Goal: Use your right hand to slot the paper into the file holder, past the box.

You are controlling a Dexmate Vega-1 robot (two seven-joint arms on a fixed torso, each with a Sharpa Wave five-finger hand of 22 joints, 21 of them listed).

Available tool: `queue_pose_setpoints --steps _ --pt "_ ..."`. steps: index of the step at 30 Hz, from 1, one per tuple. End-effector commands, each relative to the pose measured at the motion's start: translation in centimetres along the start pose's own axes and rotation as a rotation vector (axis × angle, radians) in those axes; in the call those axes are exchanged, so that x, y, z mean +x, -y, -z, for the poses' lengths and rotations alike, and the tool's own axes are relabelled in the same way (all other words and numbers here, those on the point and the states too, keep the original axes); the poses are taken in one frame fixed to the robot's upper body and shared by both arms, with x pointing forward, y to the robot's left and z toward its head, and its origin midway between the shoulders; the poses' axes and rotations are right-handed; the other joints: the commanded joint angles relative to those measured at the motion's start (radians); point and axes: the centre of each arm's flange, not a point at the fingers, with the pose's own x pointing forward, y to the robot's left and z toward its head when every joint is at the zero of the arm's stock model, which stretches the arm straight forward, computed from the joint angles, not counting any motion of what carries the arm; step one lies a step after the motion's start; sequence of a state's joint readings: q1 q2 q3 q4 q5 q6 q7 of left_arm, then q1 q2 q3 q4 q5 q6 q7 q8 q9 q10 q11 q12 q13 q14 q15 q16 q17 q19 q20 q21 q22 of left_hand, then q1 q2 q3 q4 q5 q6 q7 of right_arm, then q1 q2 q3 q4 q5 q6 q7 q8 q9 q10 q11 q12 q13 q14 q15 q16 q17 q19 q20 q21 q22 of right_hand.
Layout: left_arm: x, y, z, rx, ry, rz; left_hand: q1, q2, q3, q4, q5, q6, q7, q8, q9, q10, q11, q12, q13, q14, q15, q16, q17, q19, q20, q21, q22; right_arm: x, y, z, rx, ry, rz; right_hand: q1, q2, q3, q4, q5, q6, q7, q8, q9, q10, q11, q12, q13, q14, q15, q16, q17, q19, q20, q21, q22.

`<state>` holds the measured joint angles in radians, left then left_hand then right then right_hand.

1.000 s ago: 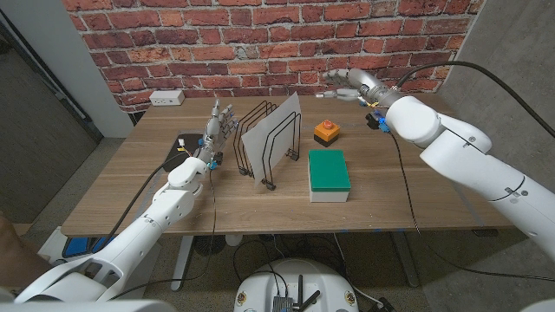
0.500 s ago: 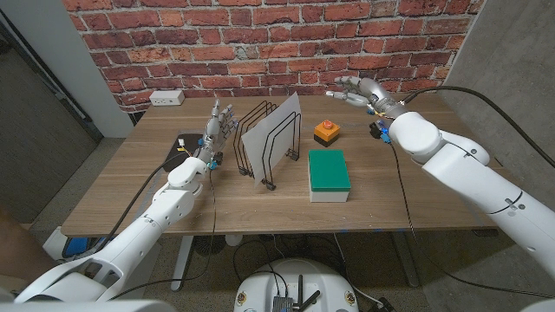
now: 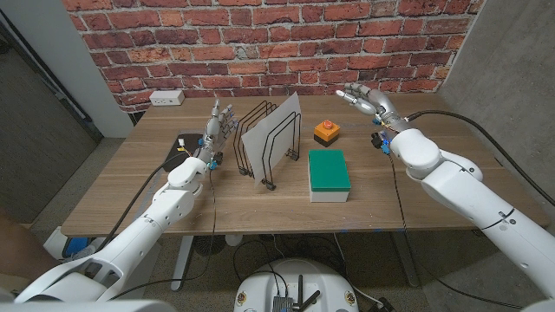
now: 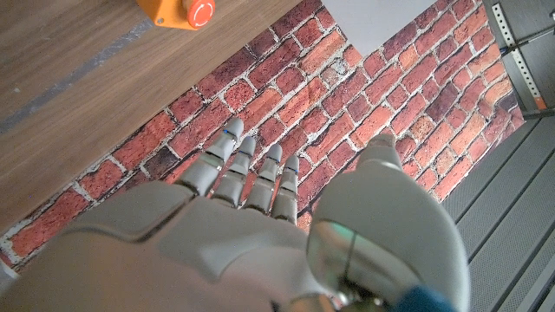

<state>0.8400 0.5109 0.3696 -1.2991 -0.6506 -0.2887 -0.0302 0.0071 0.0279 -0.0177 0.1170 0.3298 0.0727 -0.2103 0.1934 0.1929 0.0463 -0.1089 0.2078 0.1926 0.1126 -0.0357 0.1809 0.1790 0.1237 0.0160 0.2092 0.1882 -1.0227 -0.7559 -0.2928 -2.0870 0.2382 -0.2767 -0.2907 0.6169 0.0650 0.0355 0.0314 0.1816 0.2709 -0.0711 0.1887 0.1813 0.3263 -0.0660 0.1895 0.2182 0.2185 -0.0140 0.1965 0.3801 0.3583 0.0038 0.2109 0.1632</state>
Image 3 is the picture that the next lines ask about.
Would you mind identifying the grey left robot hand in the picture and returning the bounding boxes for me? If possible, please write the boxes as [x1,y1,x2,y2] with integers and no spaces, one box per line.
[196,99,239,163]

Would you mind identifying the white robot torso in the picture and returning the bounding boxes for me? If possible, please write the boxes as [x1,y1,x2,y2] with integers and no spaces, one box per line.
[232,258,360,312]

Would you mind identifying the white paper sheet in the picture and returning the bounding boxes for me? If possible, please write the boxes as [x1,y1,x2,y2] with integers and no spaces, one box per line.
[240,91,303,186]

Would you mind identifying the white floor cable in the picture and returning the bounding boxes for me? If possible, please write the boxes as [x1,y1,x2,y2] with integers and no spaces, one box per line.
[332,233,378,305]

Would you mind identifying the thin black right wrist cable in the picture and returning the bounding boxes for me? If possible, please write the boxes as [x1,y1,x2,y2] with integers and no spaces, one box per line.
[387,151,526,309]

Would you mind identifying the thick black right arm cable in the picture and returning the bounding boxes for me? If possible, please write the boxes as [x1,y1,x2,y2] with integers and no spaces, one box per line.
[405,109,555,207]

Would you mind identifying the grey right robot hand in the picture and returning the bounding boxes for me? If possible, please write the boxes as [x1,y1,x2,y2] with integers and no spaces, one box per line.
[336,82,411,133]

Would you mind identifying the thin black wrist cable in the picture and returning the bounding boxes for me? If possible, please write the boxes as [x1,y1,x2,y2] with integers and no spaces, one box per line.
[108,166,218,301]
[387,151,526,309]

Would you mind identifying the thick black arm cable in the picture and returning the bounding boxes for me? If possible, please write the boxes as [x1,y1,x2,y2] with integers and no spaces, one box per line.
[88,151,192,255]
[405,109,555,207]

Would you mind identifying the white box with green lid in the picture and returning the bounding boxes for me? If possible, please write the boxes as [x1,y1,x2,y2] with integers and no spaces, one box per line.
[307,149,352,204]

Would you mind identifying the red brick print backdrop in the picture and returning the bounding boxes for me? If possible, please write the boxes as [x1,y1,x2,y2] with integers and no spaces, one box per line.
[62,0,486,114]

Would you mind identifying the thin black left wrist cable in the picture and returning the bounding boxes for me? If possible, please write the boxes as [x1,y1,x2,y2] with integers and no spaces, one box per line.
[108,166,218,301]

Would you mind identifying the orange emergency stop button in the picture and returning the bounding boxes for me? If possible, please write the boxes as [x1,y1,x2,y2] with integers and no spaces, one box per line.
[313,120,342,147]

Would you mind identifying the blue and white floor device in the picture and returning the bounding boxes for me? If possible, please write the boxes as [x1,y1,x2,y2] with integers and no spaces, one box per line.
[39,225,108,263]

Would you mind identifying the black wire file holder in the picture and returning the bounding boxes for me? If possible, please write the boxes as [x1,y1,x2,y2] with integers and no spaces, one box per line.
[232,100,303,192]

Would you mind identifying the white table leg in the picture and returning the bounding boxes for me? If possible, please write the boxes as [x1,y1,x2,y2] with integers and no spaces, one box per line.
[391,231,421,289]
[170,235,194,292]

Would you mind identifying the black floor cable loop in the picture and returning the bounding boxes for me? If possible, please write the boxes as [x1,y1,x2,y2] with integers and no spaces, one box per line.
[232,239,290,298]

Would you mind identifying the black antennas on torso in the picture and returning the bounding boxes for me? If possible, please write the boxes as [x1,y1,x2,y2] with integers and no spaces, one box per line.
[296,274,323,312]

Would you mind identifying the white power outlet strip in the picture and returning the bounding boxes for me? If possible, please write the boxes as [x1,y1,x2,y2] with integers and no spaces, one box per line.
[148,89,186,107]

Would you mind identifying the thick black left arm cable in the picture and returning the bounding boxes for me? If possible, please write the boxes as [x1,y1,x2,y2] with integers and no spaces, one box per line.
[88,151,192,255]

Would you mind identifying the dark perforated partition panel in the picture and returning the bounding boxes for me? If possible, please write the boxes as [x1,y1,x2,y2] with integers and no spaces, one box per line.
[0,21,104,224]

